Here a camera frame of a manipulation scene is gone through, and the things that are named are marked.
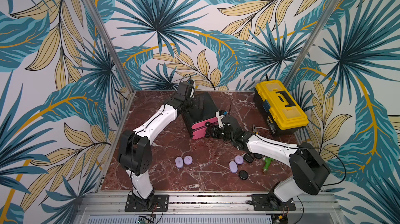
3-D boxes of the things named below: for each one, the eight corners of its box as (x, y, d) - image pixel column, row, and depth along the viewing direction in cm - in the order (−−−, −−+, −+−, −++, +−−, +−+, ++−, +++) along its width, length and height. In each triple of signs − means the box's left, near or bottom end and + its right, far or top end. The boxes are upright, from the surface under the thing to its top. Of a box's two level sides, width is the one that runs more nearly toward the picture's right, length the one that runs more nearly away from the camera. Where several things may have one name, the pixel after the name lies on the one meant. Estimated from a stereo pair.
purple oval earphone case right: (229, 173, 85) (230, 171, 83) (228, 162, 88) (229, 161, 86) (237, 173, 85) (238, 171, 83) (236, 162, 88) (236, 161, 86)
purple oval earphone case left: (174, 168, 86) (174, 167, 84) (176, 158, 89) (175, 156, 87) (183, 168, 86) (182, 167, 84) (184, 158, 89) (183, 156, 87)
